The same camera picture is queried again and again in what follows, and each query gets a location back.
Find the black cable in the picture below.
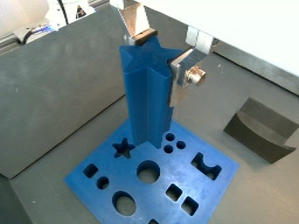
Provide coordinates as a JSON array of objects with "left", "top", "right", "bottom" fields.
[{"left": 21, "top": 0, "right": 71, "bottom": 46}]

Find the dark grey curved block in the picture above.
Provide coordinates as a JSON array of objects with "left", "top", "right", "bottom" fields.
[{"left": 223, "top": 98, "right": 299, "bottom": 164}]

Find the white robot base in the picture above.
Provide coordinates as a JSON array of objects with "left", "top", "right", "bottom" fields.
[{"left": 0, "top": 0, "right": 95, "bottom": 46}]

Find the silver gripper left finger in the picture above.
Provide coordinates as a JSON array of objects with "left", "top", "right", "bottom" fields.
[{"left": 110, "top": 0, "right": 158, "bottom": 46}]

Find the blue star-shaped peg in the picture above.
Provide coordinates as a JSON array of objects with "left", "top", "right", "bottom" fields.
[{"left": 119, "top": 36, "right": 182, "bottom": 148}]

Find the blue shape-sorting board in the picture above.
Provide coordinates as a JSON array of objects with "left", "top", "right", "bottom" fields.
[{"left": 65, "top": 122, "right": 239, "bottom": 224}]

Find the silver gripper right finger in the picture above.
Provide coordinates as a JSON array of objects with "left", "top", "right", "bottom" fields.
[{"left": 170, "top": 26, "right": 219, "bottom": 107}]

